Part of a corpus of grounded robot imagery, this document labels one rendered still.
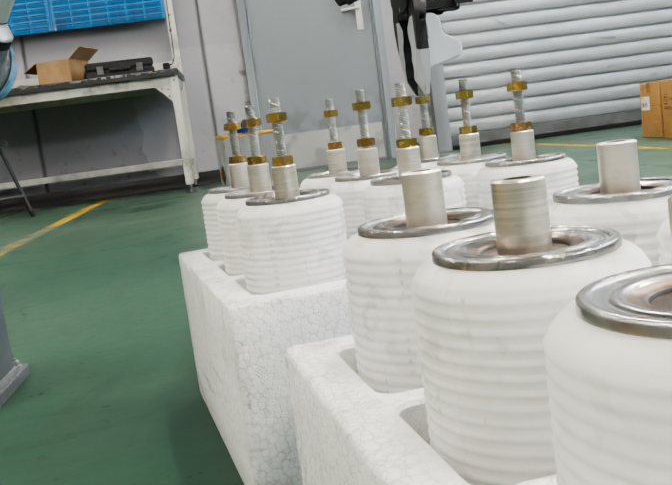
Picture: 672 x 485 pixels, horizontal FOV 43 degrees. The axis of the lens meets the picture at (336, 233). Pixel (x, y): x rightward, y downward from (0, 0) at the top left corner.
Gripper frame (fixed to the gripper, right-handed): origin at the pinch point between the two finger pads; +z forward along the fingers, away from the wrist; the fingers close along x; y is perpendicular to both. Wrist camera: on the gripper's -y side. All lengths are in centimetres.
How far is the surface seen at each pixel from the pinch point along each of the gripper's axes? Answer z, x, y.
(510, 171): 9.7, -27.0, 0.1
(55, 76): -47, 462, -97
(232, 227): 12.0, -17.4, -25.2
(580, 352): 10, -81, -20
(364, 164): 7.9, -13.9, -10.5
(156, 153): 9, 507, -44
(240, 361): 20.9, -34.4, -27.0
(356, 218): 13.1, -16.9, -12.7
